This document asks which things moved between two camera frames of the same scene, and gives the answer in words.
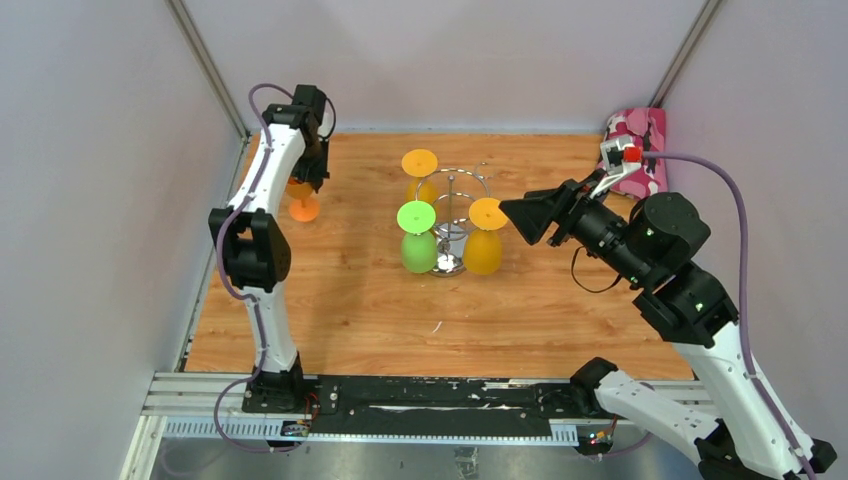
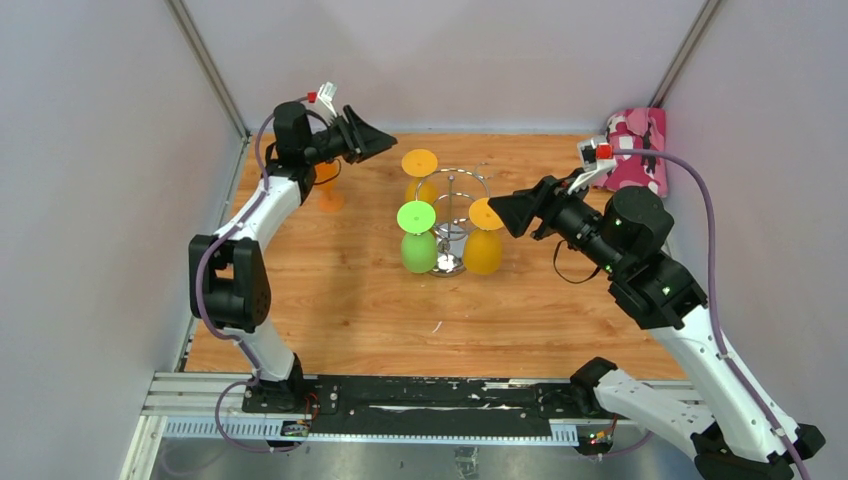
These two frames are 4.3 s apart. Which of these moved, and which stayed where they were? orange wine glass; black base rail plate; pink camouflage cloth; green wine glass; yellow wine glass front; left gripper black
Moved: orange wine glass; left gripper black
Stayed: green wine glass; yellow wine glass front; black base rail plate; pink camouflage cloth
